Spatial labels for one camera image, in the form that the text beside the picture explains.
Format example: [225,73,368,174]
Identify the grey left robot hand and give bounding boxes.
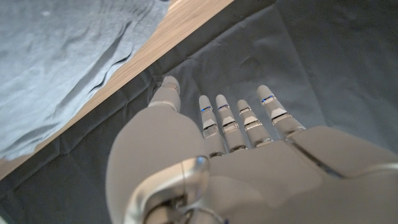
[105,75,398,224]

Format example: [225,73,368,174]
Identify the gray shorts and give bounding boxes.
[0,0,171,161]

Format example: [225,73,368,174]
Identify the black backdrop curtain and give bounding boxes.
[0,0,398,224]

